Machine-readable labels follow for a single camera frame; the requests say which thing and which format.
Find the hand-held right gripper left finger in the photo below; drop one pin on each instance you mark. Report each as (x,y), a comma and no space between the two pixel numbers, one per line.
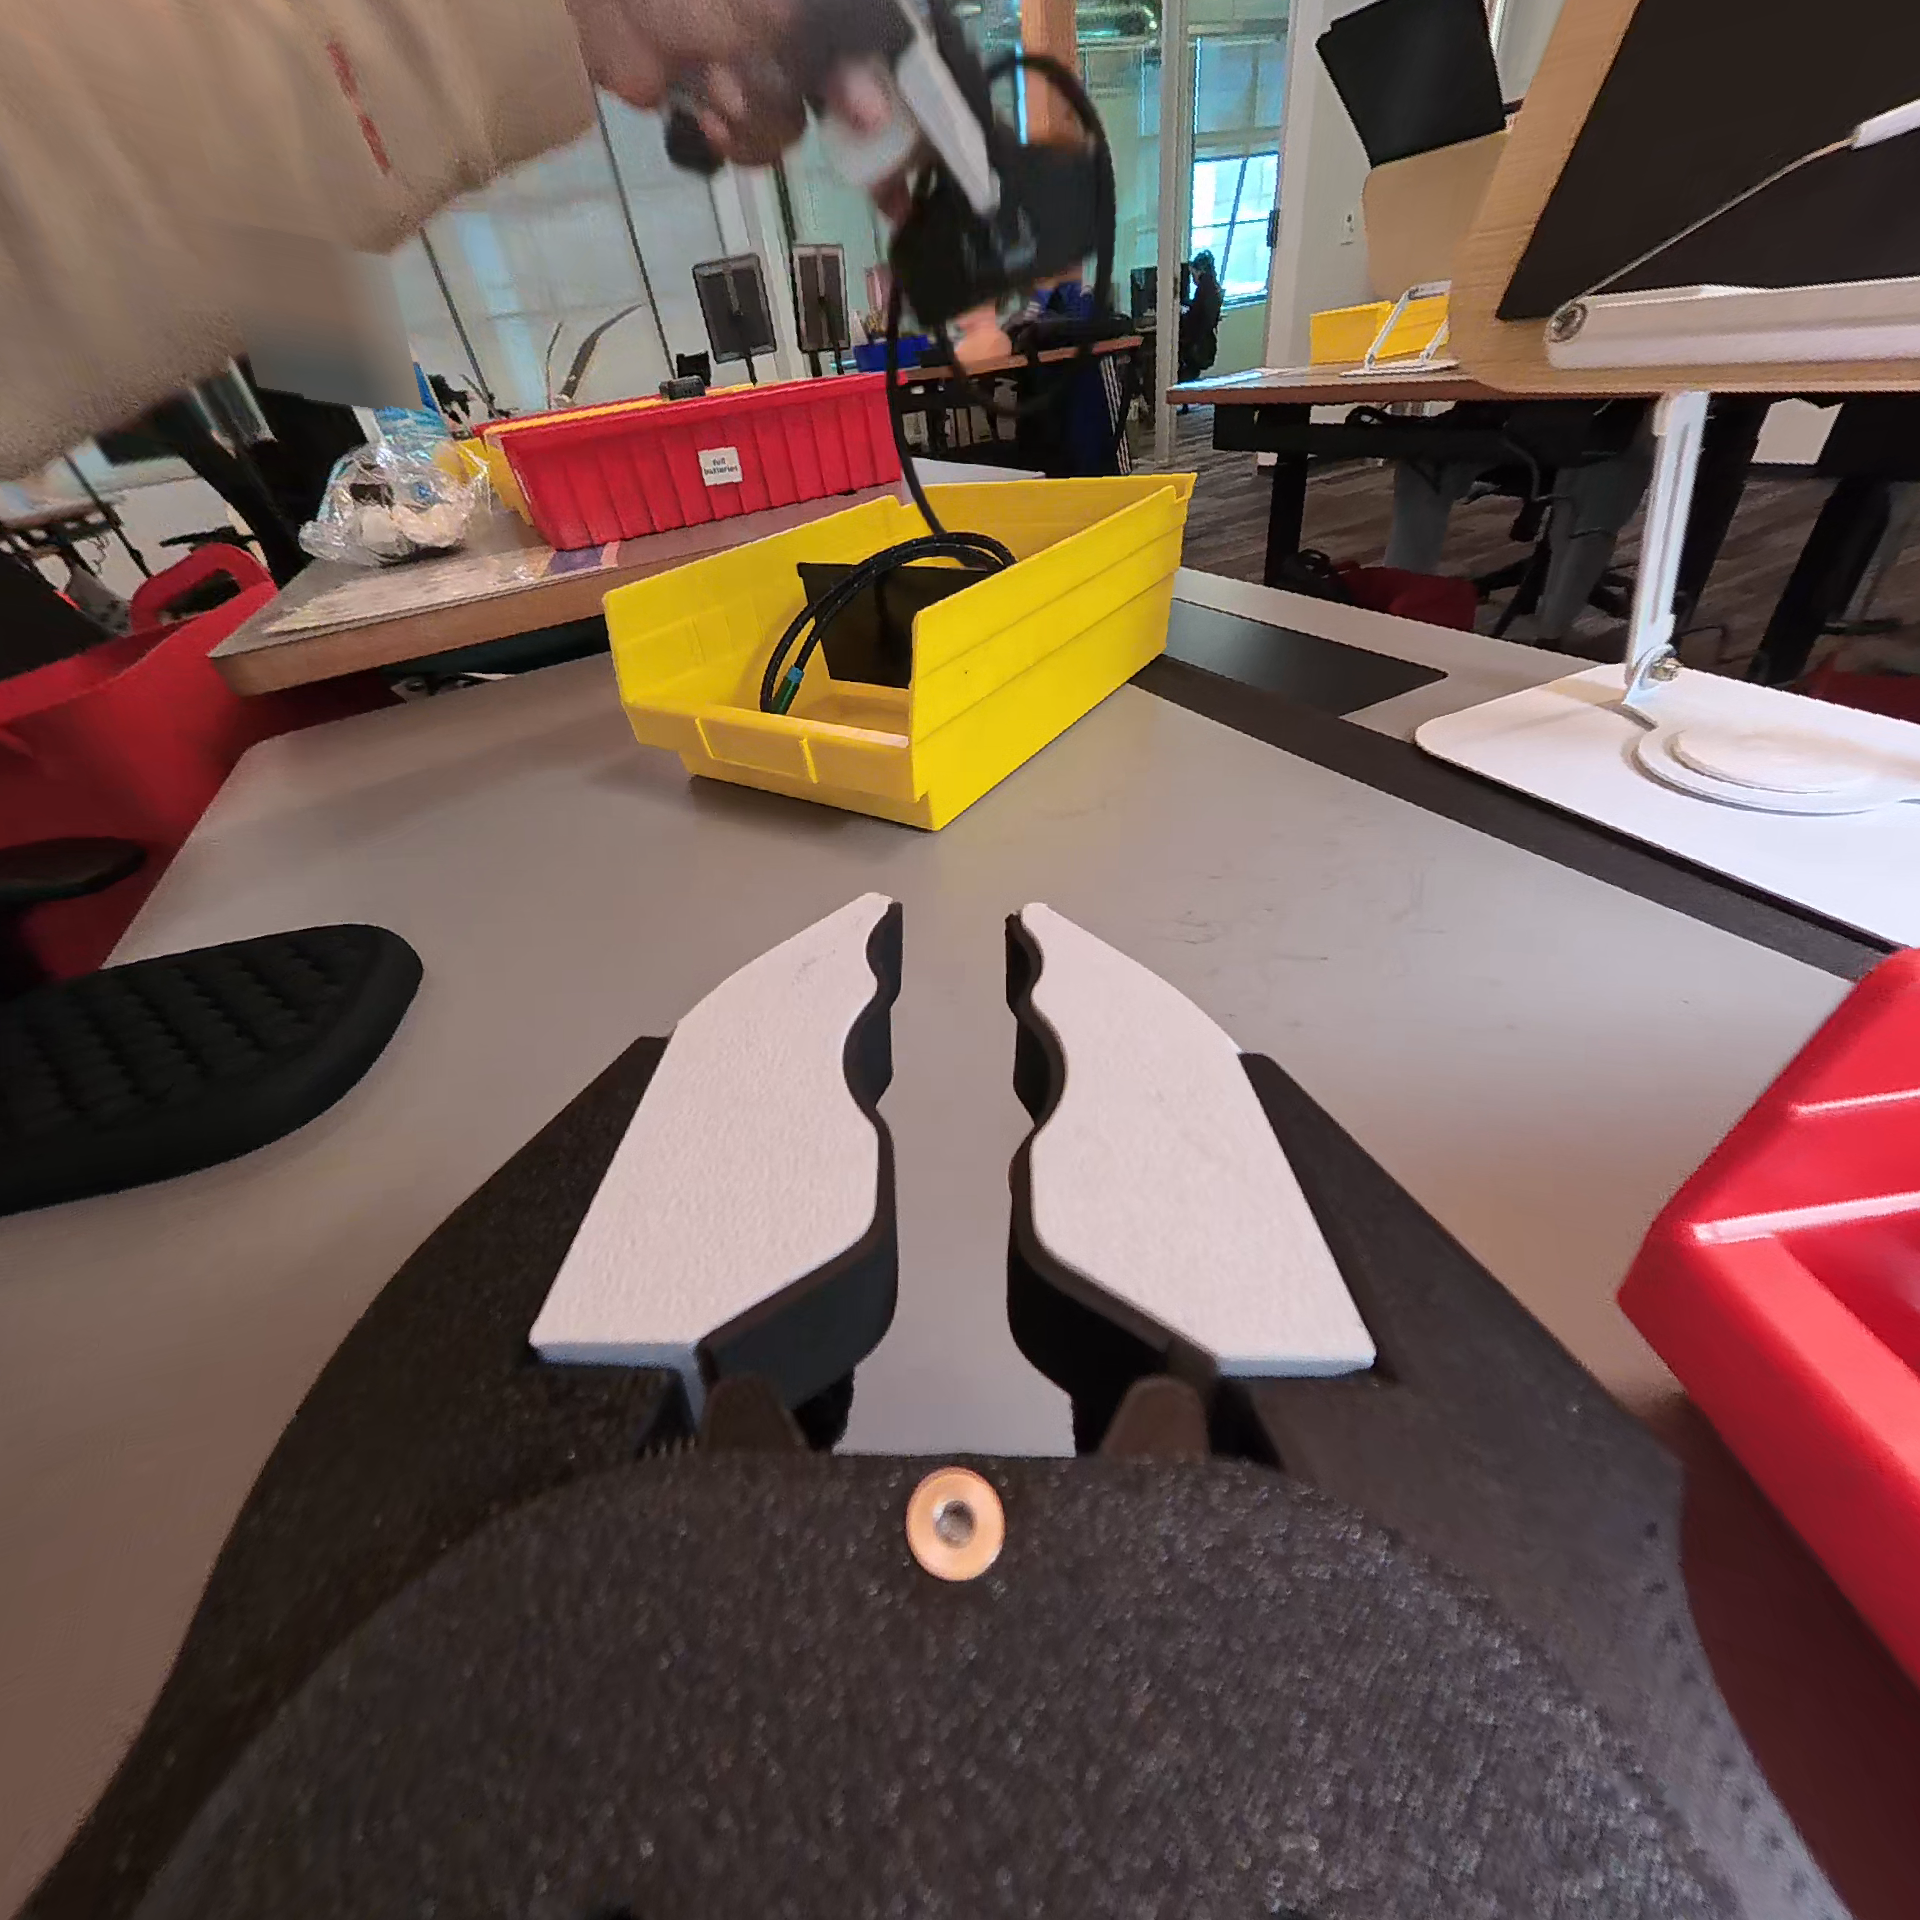
(735,1170)

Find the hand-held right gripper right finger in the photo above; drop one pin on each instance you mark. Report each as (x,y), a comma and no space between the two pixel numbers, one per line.
(1184,1200)

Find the yellow plastic bin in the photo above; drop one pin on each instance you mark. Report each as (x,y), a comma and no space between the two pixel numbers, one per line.
(1034,660)
(1351,332)
(488,472)

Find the red plastic bin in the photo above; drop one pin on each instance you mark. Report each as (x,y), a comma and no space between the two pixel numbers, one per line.
(1800,1320)

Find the person's left forearm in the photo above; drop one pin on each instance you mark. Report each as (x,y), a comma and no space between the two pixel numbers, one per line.
(224,135)

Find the person's left hand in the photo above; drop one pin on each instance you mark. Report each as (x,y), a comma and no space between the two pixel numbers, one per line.
(704,45)

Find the black tablet on pole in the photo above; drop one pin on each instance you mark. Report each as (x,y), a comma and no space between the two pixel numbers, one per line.
(733,309)
(818,293)

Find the wooden desk black legs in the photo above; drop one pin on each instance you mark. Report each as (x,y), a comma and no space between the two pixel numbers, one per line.
(1351,387)

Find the black bin divider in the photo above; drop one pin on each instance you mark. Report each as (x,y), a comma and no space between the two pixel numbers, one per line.
(870,631)

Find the long red bin white label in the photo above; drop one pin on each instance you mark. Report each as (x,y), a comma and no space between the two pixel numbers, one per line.
(631,464)

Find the black board wooden edge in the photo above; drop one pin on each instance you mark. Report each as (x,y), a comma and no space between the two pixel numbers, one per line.
(1410,75)
(1725,121)

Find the black chair armrest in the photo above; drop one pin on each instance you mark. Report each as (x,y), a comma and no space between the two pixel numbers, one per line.
(180,1051)

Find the clear plastic bag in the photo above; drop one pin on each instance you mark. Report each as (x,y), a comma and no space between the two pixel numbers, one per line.
(390,503)

